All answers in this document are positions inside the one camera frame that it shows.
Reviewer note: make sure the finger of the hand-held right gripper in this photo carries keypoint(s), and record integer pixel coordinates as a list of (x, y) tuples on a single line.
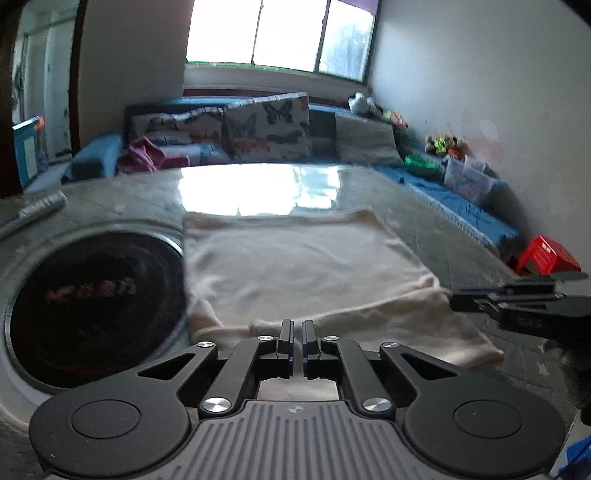
[(489, 304), (526, 286)]

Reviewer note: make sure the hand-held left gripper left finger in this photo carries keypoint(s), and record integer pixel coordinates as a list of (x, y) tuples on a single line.
[(285, 344)]

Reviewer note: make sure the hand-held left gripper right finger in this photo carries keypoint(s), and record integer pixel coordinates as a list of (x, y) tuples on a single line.
[(309, 344)]

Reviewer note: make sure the cream knit garment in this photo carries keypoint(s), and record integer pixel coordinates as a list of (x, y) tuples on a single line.
[(300, 258)]

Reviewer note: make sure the red plastic stool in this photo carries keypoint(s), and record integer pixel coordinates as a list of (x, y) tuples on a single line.
[(547, 256)]

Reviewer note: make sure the blue sofa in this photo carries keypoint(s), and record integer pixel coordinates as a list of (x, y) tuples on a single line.
[(461, 203)]

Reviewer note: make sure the blue object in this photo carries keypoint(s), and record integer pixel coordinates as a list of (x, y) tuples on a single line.
[(577, 459)]

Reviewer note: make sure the clear plastic storage box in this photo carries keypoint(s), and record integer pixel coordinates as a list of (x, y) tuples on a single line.
[(468, 177)]

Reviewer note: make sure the green plastic toy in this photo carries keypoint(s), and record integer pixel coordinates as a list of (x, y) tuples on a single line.
[(421, 165)]

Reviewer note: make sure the pile of small toys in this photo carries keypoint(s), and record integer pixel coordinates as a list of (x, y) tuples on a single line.
[(443, 145)]

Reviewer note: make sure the black round induction cooktop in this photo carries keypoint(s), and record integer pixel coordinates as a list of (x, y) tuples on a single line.
[(92, 323)]

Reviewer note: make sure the grey pillow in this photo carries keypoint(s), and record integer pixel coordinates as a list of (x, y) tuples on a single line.
[(367, 141)]

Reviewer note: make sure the printed blanket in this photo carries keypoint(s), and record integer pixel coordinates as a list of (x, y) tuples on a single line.
[(198, 154)]

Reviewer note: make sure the square butterfly print pillow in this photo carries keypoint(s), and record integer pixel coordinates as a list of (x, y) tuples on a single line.
[(270, 127)]

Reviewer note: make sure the pink garment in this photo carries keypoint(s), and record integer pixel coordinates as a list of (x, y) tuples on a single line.
[(138, 157)]

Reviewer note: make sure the white plush toy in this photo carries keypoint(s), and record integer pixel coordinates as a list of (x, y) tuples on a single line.
[(361, 102)]

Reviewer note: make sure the long butterfly print pillow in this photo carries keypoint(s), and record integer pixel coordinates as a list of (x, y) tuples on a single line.
[(178, 124)]

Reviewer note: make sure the white remote control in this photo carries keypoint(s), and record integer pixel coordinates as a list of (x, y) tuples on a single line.
[(41, 205)]

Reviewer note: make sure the window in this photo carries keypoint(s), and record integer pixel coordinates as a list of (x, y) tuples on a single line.
[(277, 32)]

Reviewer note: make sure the blue play fence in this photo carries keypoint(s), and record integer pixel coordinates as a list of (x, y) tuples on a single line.
[(27, 147)]

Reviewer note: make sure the dark wooden door frame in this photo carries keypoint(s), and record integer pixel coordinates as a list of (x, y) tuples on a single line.
[(78, 92)]

